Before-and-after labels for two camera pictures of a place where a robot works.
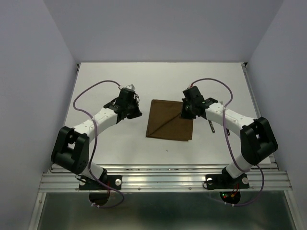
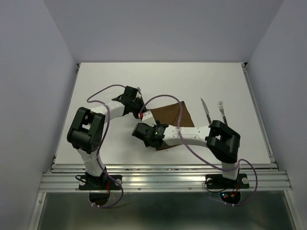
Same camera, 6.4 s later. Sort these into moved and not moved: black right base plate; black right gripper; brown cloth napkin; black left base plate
Moved: black right gripper; brown cloth napkin
Not moved: black left base plate; black right base plate
